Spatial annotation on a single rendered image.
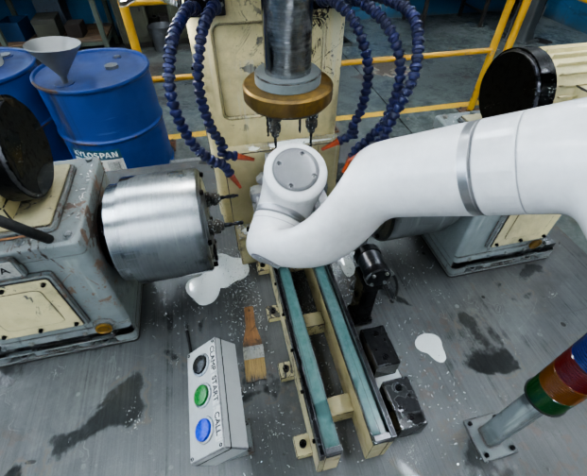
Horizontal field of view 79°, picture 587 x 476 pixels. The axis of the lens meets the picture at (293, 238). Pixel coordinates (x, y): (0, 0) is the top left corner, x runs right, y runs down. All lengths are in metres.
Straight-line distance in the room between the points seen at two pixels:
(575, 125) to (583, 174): 0.04
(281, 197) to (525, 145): 0.26
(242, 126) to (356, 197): 0.65
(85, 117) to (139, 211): 1.44
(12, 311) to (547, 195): 0.90
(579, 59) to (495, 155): 0.71
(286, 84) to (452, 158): 0.42
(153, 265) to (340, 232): 0.50
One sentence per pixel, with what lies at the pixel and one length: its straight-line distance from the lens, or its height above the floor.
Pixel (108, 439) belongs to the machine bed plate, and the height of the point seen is 0.80.
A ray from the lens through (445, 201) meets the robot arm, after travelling 0.36.
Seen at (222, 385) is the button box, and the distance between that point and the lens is 0.60.
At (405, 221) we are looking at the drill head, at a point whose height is 1.05.
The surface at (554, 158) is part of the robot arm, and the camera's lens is 0.33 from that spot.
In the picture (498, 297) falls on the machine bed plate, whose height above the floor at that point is 0.80.
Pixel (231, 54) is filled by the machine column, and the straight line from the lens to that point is 0.94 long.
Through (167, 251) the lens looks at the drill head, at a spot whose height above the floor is 1.08.
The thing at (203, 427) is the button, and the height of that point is 1.07.
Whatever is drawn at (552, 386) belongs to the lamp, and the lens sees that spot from 0.69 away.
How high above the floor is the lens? 1.63
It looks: 46 degrees down
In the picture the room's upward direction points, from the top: straight up
